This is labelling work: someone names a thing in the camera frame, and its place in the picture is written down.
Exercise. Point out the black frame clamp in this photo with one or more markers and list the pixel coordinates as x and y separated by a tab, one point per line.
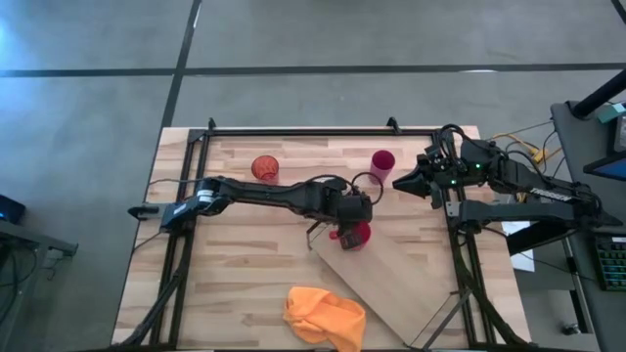
211	123
392	124

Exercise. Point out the black pole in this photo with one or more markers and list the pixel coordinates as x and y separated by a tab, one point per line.
599	97

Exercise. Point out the magenta plastic cup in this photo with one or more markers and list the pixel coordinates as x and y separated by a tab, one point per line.
381	163

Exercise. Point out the blue screen tablet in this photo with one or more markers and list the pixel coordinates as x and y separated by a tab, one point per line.
609	167

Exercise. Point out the black device with blue light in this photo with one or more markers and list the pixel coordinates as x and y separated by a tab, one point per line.
10	209

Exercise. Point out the orange cloth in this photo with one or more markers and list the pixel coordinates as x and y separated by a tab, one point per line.
325	315

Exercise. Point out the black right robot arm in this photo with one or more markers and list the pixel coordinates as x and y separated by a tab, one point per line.
518	177

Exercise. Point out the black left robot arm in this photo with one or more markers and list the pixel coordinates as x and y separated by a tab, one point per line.
274	191

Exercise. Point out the grey side cart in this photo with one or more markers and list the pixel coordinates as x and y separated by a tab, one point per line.
29	239

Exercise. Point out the wooden tray board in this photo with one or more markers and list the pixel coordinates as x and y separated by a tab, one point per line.
391	288

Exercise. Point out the black metal table frame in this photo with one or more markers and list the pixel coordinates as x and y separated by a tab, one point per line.
318	132

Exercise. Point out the black backlit keyboard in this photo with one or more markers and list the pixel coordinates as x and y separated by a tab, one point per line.
612	261

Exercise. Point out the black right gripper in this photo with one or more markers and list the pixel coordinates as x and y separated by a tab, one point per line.
440	168

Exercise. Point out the teal box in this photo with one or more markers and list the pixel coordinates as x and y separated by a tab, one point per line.
612	112

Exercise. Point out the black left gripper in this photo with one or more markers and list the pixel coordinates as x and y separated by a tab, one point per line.
354	209

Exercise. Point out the orange-red glass tumbler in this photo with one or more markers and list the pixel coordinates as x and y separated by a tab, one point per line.
265	168

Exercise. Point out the grey desk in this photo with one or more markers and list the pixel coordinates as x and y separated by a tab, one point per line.
572	146

